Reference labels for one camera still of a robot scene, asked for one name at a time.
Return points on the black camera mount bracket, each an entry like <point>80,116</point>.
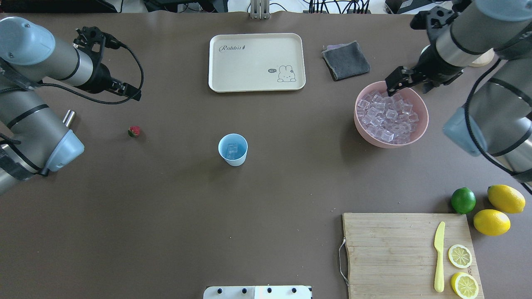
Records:
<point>434,22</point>

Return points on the lemon slice lower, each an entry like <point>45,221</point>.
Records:
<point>465,286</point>

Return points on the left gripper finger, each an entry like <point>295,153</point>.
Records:
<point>129,91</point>

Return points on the aluminium frame post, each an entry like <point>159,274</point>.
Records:
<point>260,9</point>

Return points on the wooden glass stand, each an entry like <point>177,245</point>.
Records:
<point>485,59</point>

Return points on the yellow lemon outer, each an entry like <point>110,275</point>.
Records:
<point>506,199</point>

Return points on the green lime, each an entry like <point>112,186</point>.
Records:
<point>463,200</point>

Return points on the clear ice cube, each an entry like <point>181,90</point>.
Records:
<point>232,152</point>

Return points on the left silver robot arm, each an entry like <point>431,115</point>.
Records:
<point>31,58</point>

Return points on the wooden cutting board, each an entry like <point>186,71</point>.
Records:
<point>392,256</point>

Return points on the red strawberry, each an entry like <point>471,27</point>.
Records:
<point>134,131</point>

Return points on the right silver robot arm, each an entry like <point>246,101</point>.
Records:
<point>495,120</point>

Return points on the light blue plastic cup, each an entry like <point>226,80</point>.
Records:
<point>242,148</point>

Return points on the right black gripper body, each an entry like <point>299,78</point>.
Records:
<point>432,66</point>

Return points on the yellow plastic knife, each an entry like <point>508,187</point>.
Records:
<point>438,244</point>

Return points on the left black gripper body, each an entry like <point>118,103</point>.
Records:
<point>101,81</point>

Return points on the pink bowl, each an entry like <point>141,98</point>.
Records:
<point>419,107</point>

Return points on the lemon slice upper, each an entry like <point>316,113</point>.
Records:
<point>460,256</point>

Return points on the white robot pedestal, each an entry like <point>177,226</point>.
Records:
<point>259,292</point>

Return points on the pile of clear ice cubes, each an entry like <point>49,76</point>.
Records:
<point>388,119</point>

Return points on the cream rabbit tray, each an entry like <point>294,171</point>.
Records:
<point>256,62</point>

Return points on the yellow lemon near lime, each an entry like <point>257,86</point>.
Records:
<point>491,222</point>

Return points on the lemon slice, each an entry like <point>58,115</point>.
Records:
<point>460,256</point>
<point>465,286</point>

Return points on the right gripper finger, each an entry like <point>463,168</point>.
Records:
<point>400,78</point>

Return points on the grey folded cloth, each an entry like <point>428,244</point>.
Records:
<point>345,60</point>

